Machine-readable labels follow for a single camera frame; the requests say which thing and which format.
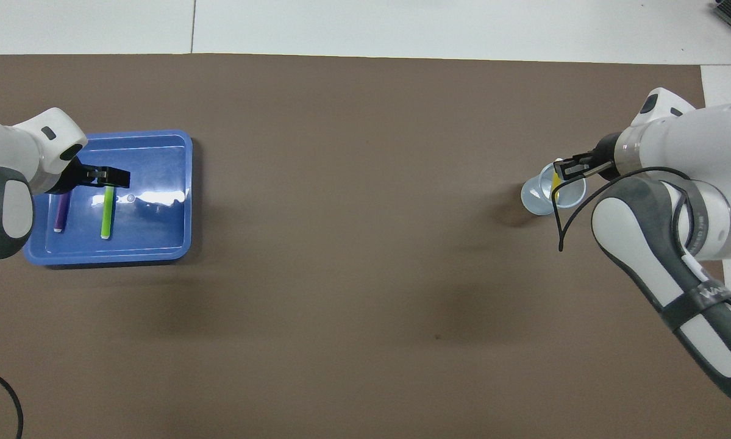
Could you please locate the purple pen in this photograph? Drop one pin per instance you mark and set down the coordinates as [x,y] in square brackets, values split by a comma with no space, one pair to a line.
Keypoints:
[60,213]

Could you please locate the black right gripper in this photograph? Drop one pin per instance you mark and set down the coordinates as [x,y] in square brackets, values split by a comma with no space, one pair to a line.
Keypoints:
[608,155]

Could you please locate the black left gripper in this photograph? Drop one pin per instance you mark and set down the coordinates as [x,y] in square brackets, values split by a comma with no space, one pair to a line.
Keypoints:
[78,178]

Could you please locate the clear plastic cup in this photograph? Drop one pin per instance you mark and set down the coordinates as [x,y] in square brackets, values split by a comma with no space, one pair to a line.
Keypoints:
[533,198]

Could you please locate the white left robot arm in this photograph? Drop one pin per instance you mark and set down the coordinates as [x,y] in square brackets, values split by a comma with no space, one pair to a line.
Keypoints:
[11,152]

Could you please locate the blue plastic tray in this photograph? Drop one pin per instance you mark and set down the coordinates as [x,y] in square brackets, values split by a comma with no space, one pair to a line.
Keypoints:
[158,225]

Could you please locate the green pen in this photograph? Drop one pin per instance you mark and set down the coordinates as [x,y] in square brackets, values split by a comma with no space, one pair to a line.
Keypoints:
[107,213]

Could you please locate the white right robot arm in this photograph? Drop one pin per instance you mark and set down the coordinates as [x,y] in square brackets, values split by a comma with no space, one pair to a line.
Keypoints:
[688,140]

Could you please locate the yellow pen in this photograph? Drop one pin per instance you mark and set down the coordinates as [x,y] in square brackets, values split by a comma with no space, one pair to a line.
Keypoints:
[556,186]

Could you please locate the brown table mat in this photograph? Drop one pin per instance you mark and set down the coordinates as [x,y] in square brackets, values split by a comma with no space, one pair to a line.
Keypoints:
[353,244]

